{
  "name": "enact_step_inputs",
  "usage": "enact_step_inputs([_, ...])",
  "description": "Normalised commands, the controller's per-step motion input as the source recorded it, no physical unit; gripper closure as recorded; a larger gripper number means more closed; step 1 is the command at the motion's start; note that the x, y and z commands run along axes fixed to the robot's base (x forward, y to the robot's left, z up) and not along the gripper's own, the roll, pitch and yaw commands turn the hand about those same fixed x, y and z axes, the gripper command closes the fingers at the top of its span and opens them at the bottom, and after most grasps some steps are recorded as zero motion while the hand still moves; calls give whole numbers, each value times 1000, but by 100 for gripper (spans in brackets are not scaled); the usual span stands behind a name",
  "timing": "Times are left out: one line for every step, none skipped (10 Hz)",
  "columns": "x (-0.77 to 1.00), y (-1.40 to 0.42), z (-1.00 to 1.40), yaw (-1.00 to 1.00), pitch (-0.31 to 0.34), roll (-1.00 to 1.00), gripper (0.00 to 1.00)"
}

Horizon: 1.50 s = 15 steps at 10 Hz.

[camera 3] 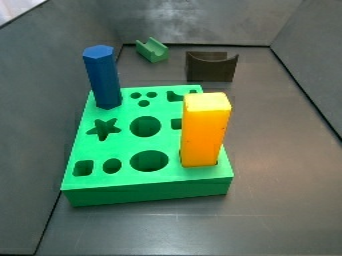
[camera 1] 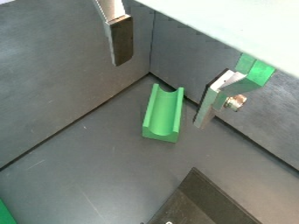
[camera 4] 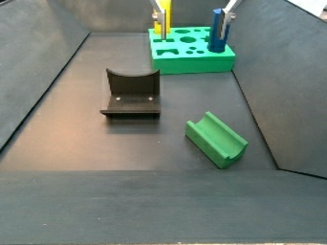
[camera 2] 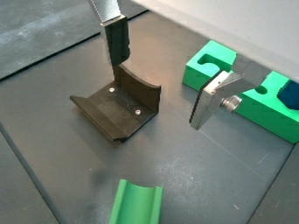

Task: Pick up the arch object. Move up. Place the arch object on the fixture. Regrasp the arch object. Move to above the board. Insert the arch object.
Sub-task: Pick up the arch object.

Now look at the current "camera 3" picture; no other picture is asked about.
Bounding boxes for yellow rectangular block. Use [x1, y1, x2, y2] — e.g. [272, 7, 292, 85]
[180, 92, 232, 167]

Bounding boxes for blue hexagonal prism block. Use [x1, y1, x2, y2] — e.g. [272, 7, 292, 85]
[82, 45, 121, 110]

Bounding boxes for green shape sorter board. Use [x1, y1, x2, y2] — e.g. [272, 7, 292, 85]
[61, 85, 233, 207]

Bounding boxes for black curved fixture cradle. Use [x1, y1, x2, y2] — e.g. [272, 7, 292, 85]
[185, 51, 239, 82]

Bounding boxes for green arch block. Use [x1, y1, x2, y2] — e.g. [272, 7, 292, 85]
[136, 37, 168, 63]

